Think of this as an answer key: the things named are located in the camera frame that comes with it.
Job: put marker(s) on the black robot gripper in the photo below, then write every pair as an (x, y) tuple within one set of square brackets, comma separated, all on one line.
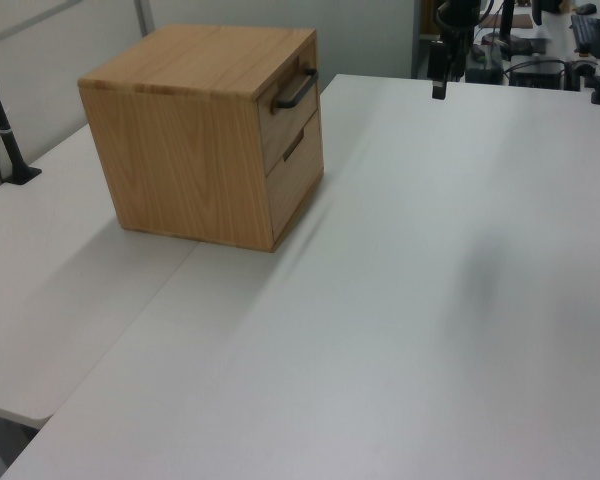
[(457, 15)]

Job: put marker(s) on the wooden drawer with cutout grip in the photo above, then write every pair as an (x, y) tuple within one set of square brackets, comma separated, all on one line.
[(297, 192)]

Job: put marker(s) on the wooden two-drawer cabinet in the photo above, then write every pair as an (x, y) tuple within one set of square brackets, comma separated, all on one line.
[(180, 150)]

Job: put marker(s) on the black pole on round base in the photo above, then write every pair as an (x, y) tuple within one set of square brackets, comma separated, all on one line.
[(506, 30)]

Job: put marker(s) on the brown rectangular mat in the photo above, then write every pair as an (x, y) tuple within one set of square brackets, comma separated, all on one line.
[(517, 20)]

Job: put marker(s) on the black electronics box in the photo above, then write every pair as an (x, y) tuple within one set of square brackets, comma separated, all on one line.
[(537, 75)]

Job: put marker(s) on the black computer keyboard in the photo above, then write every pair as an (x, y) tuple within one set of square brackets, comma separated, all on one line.
[(591, 32)]

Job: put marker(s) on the dark computer mouse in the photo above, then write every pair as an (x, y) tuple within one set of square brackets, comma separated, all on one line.
[(587, 8)]

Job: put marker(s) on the black camera stand with base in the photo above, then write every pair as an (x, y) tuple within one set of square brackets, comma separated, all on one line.
[(7, 135)]

